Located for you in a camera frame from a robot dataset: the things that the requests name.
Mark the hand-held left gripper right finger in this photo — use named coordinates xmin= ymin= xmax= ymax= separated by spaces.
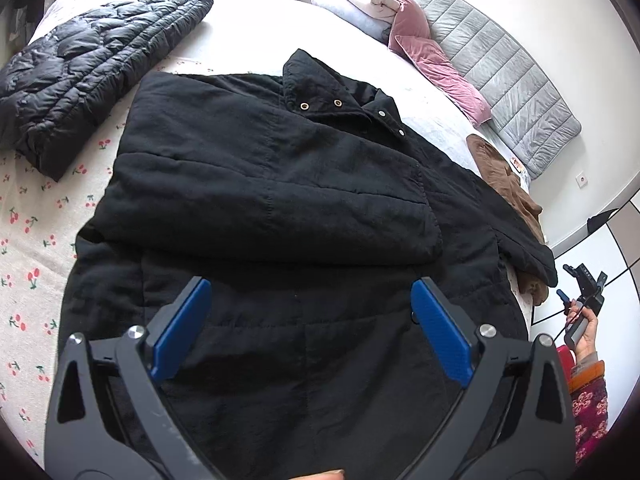
xmin=400 ymin=276 xmax=576 ymax=480

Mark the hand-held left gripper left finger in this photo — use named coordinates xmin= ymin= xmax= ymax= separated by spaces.
xmin=44 ymin=276 xmax=221 ymax=480

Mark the black coat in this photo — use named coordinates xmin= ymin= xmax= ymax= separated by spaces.
xmin=57 ymin=48 xmax=559 ymax=480

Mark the person's right hand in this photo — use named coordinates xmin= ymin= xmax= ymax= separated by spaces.
xmin=565 ymin=303 xmax=601 ymax=365

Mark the dark cloth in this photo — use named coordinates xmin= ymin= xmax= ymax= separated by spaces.
xmin=586 ymin=208 xmax=623 ymax=233

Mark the brown garment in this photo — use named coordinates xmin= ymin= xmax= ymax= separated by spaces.
xmin=465 ymin=133 xmax=549 ymax=307

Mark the cherry print bed sheet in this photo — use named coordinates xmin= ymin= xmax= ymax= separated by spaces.
xmin=0 ymin=50 xmax=166 ymax=461

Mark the grey quilted headboard pad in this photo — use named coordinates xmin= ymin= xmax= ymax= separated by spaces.
xmin=390 ymin=0 xmax=583 ymax=182

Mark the pink velvet pillow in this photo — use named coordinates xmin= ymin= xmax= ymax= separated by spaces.
xmin=372 ymin=0 xmax=493 ymax=127

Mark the black puffer jacket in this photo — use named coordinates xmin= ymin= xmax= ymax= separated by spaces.
xmin=0 ymin=0 xmax=215 ymax=182

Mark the cream folded cloth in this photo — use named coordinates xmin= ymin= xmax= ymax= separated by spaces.
xmin=369 ymin=0 xmax=402 ymax=25

